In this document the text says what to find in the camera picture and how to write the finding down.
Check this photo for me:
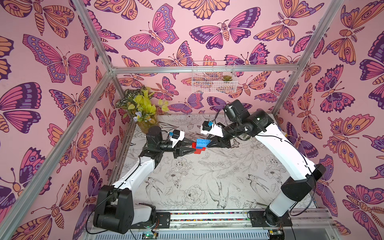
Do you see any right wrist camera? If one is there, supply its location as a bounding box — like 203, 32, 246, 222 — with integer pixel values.
200, 121, 224, 138

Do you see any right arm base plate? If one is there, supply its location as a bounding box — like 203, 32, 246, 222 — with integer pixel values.
247, 210, 293, 228

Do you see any white wire basket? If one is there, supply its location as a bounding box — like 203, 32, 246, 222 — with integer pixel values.
190, 59, 238, 94

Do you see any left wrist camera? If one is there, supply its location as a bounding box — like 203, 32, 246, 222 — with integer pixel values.
169, 130, 185, 148

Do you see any long red lego brick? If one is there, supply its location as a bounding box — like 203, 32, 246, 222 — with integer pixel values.
192, 143, 206, 155

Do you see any small succulent in basket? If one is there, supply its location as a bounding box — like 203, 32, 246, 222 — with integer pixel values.
222, 75, 233, 82

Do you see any long blue lego brick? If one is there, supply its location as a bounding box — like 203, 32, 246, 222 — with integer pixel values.
196, 139, 211, 148

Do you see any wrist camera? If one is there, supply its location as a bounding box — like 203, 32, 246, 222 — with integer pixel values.
200, 121, 224, 138
169, 130, 185, 148

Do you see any potted green plant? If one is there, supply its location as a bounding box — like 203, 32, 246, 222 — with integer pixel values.
116, 87, 169, 134

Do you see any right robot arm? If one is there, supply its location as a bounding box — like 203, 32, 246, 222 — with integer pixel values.
201, 100, 326, 227

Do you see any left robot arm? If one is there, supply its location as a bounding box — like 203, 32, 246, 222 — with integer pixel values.
93, 126, 195, 234

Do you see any aluminium rail with beads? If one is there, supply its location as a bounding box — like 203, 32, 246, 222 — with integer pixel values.
86, 208, 334, 230

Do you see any white vented cable duct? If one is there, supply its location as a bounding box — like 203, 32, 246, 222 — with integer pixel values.
91, 230, 270, 240

